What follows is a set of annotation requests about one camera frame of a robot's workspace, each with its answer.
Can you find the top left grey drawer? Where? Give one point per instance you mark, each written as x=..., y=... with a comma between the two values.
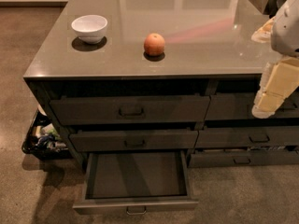
x=130, y=109

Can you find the black bin with clutter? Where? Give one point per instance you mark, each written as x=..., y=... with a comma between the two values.
x=43, y=142

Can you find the middle right grey drawer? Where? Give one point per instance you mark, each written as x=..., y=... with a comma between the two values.
x=281, y=136

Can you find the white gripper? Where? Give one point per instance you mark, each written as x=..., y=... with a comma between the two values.
x=287, y=32

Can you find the top right grey drawer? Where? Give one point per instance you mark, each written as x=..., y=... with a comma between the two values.
x=225, y=106

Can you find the middle left grey drawer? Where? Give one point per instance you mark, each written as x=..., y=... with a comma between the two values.
x=133, y=140

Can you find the open bottom left drawer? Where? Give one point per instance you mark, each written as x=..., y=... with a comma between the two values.
x=136, y=183

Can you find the grey drawer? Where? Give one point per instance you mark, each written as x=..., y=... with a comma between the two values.
x=130, y=109
x=225, y=106
x=133, y=140
x=243, y=158
x=281, y=136

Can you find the grey drawer cabinet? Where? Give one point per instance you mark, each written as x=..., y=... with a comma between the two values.
x=149, y=77

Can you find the bottom right grey drawer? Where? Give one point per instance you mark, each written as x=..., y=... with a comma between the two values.
x=243, y=158

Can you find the white ceramic bowl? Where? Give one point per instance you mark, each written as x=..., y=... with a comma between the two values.
x=90, y=28

